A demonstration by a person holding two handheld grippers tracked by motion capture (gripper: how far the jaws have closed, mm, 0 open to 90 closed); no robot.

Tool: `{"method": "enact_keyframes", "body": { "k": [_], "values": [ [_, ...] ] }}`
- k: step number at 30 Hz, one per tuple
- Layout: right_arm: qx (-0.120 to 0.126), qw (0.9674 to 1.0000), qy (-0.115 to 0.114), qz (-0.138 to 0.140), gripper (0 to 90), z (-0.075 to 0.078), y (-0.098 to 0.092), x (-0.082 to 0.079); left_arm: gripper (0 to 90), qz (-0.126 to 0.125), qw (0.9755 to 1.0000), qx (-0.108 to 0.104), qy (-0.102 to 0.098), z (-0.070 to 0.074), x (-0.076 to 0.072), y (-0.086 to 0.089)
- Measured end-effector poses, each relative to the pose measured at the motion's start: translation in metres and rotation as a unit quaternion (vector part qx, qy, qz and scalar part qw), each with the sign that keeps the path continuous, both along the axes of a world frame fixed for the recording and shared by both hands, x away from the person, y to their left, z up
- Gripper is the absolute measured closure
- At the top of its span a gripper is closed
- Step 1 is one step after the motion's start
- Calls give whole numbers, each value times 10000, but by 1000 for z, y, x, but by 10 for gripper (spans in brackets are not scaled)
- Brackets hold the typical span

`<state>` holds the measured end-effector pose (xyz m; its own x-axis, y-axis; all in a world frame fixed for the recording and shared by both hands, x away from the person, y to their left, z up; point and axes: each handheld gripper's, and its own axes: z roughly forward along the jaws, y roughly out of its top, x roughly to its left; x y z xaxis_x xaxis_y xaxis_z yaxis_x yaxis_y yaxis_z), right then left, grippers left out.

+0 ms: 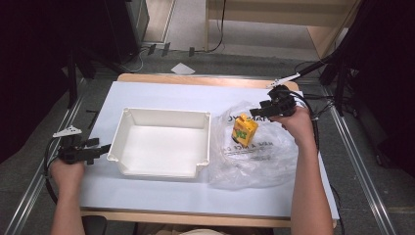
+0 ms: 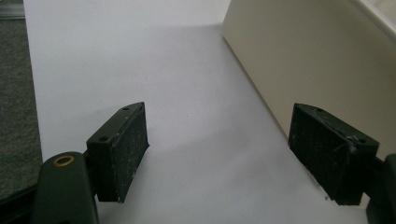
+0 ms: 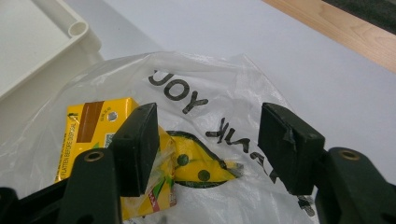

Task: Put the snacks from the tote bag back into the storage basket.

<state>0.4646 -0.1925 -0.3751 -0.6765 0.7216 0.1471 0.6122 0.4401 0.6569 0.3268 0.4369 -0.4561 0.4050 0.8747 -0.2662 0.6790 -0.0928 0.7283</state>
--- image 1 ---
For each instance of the white table mat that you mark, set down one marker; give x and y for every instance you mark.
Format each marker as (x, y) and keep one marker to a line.
(156, 94)

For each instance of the clear plastic bag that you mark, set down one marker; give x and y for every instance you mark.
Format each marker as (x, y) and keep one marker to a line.
(254, 156)

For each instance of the black stand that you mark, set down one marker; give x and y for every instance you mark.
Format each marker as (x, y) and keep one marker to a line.
(339, 75)
(73, 75)

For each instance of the white plastic bin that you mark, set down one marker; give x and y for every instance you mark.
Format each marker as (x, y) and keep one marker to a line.
(161, 143)

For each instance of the wooden shelf frame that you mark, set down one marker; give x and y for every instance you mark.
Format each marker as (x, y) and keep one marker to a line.
(277, 14)

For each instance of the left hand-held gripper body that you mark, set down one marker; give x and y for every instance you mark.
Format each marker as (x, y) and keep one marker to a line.
(70, 150)

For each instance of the yellow carton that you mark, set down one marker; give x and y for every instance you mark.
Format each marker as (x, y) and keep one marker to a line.
(244, 129)

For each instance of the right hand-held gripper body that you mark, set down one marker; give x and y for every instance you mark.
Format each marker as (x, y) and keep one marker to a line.
(282, 98)

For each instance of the metal floor rail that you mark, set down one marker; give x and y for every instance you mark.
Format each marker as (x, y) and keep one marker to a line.
(359, 163)
(39, 176)

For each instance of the white paper sheet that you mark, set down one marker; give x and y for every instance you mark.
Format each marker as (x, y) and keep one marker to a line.
(182, 69)

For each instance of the person's right hand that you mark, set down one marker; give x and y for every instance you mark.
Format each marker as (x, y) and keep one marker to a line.
(295, 124)

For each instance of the person's left hand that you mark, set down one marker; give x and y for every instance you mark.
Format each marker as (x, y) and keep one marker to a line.
(66, 173)

